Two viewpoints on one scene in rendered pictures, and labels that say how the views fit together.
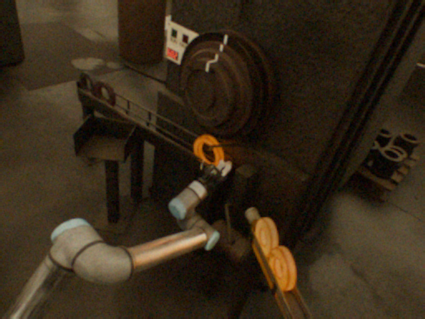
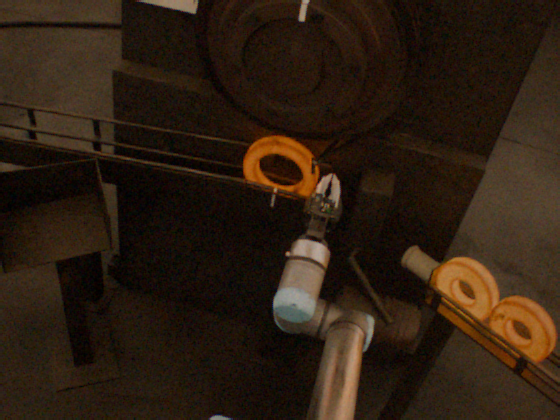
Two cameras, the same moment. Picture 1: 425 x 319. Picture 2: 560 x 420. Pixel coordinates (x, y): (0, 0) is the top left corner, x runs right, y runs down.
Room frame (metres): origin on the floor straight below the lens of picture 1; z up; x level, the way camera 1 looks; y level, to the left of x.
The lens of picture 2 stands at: (0.25, 0.58, 1.77)
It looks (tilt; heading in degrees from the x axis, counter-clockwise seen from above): 44 degrees down; 332
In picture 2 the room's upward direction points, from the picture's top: 11 degrees clockwise
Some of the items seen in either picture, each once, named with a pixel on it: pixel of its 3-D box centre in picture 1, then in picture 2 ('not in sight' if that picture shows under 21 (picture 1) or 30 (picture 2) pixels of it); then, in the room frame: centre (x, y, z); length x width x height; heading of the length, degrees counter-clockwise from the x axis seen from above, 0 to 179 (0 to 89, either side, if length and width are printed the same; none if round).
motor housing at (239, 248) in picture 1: (222, 266); (356, 359); (1.02, -0.16, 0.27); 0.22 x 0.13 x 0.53; 56
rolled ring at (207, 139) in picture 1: (208, 153); (280, 170); (1.32, 0.03, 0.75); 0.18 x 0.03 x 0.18; 54
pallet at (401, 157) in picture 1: (349, 132); not in sight; (2.83, -1.24, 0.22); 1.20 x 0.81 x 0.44; 54
